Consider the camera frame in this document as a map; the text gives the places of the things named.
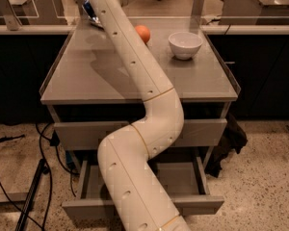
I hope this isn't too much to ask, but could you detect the grey drawer cabinet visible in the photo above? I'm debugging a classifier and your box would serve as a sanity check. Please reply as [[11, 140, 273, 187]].
[[39, 16, 242, 175]]

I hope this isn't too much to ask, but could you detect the grey open lower drawer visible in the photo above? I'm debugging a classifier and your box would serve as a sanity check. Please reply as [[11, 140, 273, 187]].
[[62, 156, 224, 220]]

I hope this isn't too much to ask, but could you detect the dark cloth on floor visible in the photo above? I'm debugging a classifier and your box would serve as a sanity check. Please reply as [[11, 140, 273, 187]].
[[205, 114, 248, 177]]

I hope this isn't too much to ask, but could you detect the black bar on floor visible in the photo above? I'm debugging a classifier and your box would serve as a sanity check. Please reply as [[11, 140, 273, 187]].
[[15, 159, 45, 231]]

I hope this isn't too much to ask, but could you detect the white ceramic bowl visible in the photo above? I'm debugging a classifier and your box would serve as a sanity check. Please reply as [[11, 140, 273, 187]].
[[169, 32, 203, 60]]

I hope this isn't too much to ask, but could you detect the orange fruit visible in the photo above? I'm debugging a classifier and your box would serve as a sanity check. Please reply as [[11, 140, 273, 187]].
[[135, 25, 150, 43]]

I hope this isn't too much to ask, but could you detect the clear acrylic barrier panel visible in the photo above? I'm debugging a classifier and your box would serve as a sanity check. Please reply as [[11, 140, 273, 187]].
[[0, 0, 289, 32]]

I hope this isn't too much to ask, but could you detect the blue pepsi can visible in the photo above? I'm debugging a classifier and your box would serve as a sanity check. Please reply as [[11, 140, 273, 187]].
[[82, 0, 95, 18]]

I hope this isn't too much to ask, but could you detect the grey upper drawer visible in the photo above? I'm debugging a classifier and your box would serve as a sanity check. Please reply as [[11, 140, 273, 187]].
[[54, 118, 227, 150]]

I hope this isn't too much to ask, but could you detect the black cable on floor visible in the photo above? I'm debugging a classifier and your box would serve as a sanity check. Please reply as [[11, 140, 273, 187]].
[[0, 122, 80, 231]]

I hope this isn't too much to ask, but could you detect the crumpled blue chip bag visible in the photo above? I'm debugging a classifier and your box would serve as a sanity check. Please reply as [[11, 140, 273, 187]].
[[89, 17, 103, 28]]

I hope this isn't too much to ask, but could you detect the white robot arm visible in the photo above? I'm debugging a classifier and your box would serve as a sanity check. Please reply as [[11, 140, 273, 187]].
[[90, 0, 191, 231]]

